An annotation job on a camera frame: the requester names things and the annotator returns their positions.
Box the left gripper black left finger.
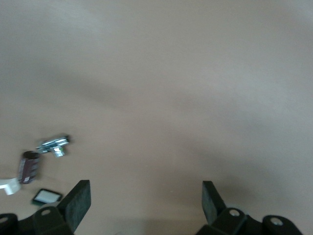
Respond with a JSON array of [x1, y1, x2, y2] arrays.
[[0, 180, 91, 235]]

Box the brown paper table cover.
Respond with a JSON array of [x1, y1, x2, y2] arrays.
[[0, 0, 313, 235]]

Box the silver metal key switch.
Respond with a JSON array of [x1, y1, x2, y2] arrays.
[[36, 133, 71, 159]]

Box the white curved plastic arc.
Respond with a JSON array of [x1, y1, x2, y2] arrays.
[[0, 177, 22, 196]]

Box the brown ribbed block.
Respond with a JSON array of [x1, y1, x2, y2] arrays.
[[17, 150, 41, 185]]

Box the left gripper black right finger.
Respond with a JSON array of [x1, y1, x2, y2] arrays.
[[195, 181, 304, 235]]

